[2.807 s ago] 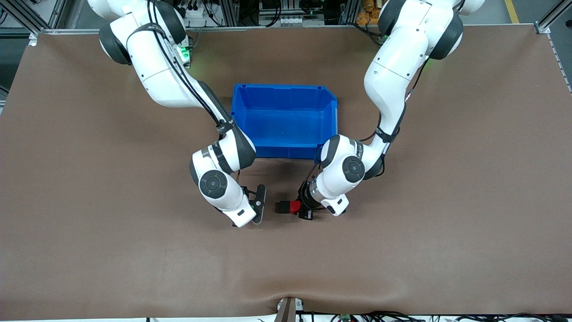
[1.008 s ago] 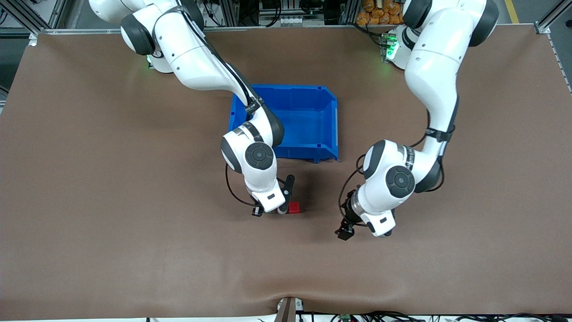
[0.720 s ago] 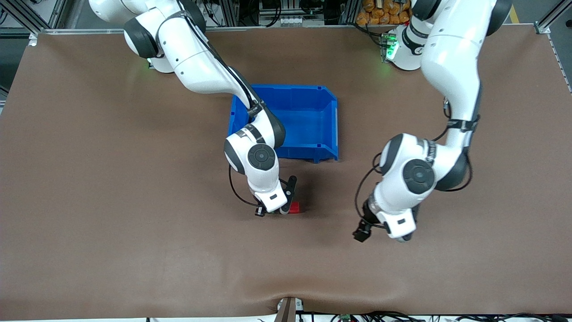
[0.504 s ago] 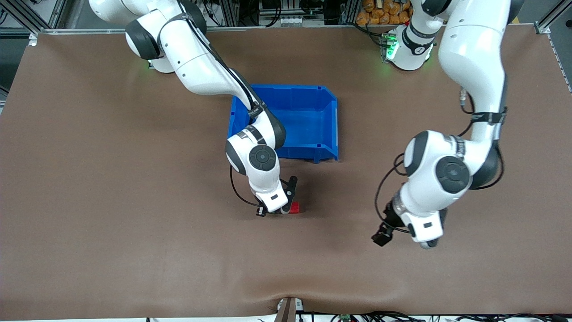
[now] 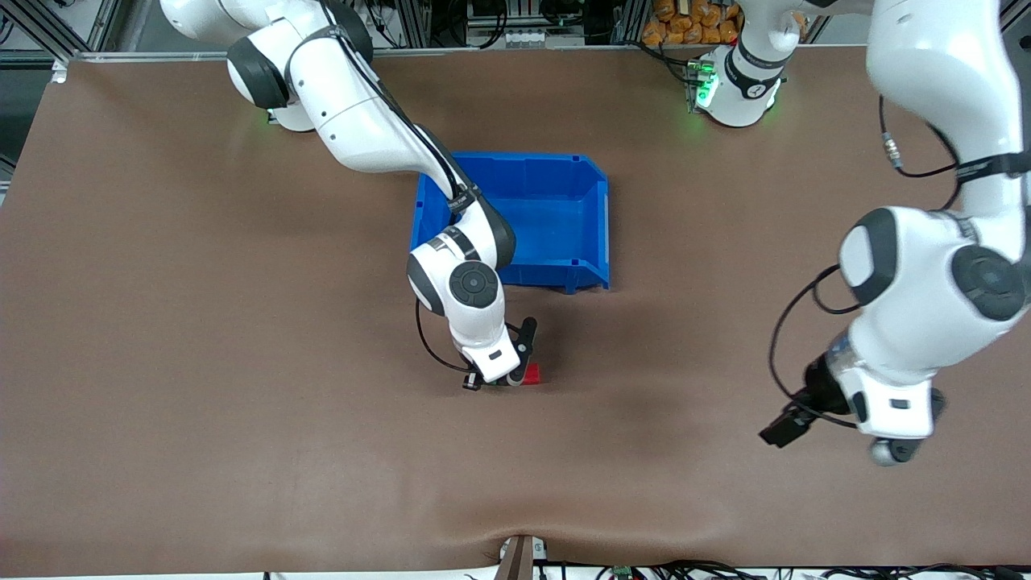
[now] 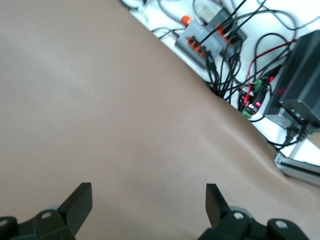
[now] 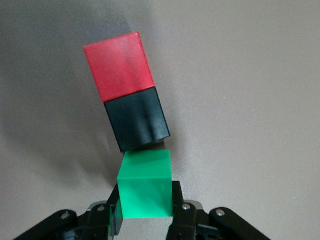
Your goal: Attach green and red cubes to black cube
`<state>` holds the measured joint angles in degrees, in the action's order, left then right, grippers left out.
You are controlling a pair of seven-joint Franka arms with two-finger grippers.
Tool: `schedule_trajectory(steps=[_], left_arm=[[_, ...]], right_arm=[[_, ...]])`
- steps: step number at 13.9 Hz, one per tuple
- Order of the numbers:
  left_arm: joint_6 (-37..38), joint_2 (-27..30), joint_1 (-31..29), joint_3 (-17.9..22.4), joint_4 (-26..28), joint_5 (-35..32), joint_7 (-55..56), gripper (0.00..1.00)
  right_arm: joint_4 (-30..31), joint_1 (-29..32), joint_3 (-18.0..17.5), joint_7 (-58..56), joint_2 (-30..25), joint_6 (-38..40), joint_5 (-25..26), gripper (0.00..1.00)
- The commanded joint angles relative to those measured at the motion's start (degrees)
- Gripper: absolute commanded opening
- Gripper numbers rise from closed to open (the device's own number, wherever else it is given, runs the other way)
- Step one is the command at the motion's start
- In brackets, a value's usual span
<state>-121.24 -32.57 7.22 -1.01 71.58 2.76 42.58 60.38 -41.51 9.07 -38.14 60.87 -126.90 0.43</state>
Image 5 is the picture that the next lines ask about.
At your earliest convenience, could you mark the blue plastic storage bin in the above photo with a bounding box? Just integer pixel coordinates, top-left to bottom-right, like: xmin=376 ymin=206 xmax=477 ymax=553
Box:
xmin=409 ymin=151 xmax=611 ymax=295

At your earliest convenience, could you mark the brown table mat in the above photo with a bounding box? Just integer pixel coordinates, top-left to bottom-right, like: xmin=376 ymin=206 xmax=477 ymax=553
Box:
xmin=0 ymin=44 xmax=1031 ymax=577

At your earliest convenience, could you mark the orange packets pile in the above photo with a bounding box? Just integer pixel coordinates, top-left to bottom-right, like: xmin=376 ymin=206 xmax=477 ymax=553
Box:
xmin=642 ymin=0 xmax=742 ymax=45

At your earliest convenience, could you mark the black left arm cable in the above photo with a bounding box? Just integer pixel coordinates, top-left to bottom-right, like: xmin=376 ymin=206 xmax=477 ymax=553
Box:
xmin=768 ymin=93 xmax=1031 ymax=429

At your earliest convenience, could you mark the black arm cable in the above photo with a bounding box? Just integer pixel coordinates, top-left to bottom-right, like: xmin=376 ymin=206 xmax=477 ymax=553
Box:
xmin=768 ymin=93 xmax=1031 ymax=429
xmin=322 ymin=0 xmax=484 ymax=375

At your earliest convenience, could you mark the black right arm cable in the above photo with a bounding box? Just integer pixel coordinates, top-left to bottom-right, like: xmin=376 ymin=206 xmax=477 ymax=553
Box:
xmin=322 ymin=0 xmax=484 ymax=375

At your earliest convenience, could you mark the black cable bundle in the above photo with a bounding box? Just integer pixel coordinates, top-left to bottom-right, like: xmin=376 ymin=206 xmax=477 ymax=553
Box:
xmin=564 ymin=560 xmax=1031 ymax=580

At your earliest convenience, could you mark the brown table clamp post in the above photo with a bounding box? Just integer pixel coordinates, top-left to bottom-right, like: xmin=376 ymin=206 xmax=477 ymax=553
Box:
xmin=498 ymin=534 xmax=550 ymax=580

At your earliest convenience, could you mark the silver table edge rail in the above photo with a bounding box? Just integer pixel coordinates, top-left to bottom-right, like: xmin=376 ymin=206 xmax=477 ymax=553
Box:
xmin=68 ymin=47 xmax=694 ymax=61

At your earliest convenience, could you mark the aluminium frame profile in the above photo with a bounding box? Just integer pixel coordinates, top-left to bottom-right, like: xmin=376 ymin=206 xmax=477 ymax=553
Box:
xmin=0 ymin=0 xmax=122 ymax=85
xmin=963 ymin=0 xmax=1031 ymax=61

